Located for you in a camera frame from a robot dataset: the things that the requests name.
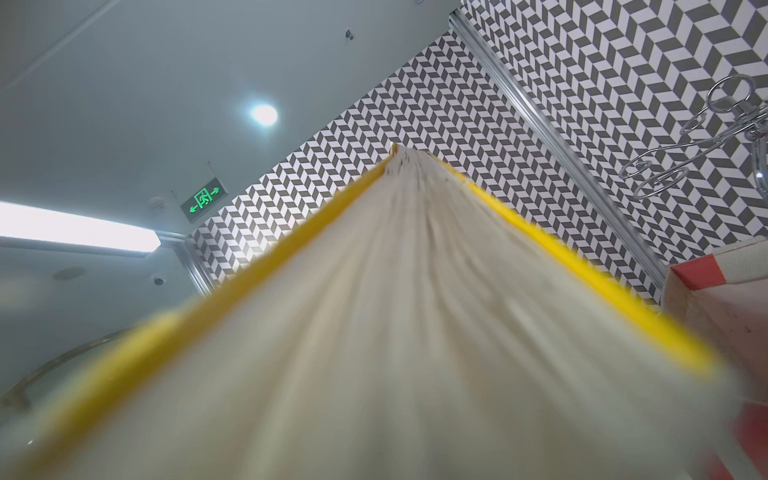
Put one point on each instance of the yellow book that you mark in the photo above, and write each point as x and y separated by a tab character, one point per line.
413	328

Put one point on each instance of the red burlap canvas bag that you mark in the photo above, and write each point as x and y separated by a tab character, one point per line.
722	298

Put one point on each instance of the round ceiling light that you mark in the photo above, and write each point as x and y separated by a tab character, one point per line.
264	114

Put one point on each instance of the green exit sign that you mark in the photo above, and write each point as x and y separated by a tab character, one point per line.
203	200

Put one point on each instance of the ceiling light strip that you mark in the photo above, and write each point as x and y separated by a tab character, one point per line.
25	226

